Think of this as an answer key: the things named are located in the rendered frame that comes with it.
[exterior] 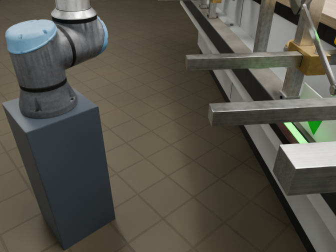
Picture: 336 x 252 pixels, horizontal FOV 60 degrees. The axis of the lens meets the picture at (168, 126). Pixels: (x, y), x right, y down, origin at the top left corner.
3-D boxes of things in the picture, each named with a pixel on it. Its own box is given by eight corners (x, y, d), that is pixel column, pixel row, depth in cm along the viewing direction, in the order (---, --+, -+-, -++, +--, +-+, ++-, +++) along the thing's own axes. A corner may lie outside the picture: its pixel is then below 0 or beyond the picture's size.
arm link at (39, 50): (8, 81, 95) (-11, 27, 86) (50, 65, 107) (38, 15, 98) (38, 93, 89) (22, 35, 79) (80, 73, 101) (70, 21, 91)
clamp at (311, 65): (303, 76, 70) (309, 56, 68) (280, 56, 82) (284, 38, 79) (327, 75, 71) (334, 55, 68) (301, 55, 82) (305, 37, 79)
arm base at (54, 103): (32, 125, 92) (23, 97, 86) (12, 103, 104) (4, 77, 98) (86, 105, 102) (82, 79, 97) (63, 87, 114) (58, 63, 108)
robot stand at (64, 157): (64, 251, 121) (25, 133, 88) (41, 214, 137) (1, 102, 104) (115, 218, 135) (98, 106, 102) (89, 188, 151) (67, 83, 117)
